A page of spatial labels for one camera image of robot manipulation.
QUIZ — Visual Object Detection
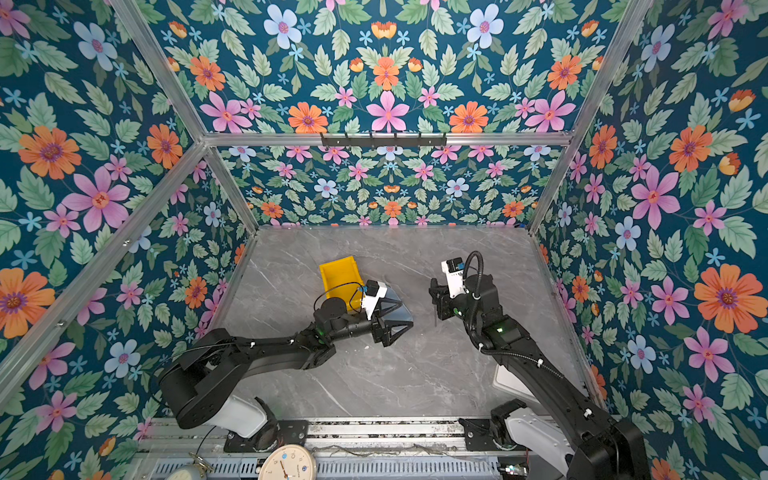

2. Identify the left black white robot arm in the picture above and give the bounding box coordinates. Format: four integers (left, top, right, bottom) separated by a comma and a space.
159, 281, 414, 452

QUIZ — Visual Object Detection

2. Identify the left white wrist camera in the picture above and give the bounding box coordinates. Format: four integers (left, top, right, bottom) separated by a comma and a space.
361, 280, 388, 321

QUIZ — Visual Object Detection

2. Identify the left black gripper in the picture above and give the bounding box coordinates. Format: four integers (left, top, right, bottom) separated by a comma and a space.
328, 295, 413, 347

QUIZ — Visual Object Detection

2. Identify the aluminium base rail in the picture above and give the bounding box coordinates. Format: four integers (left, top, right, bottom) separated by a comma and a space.
137, 416, 637, 457

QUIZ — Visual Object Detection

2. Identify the black hook rail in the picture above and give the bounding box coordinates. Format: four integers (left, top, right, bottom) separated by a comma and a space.
320, 133, 448, 148

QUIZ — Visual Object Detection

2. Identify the yellow plastic bin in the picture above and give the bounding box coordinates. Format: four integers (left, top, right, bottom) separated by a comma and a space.
319, 256, 364, 312

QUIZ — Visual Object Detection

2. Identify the round white clock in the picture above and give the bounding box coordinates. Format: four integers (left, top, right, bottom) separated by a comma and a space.
258, 444, 318, 480

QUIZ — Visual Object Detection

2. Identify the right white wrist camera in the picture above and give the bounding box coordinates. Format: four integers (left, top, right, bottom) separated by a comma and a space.
441, 257, 465, 299

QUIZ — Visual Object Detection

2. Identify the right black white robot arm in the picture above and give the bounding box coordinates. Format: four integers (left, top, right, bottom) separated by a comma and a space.
429, 251, 651, 479

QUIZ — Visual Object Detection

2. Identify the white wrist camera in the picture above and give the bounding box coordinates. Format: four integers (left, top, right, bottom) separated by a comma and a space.
361, 280, 388, 321
441, 257, 465, 299

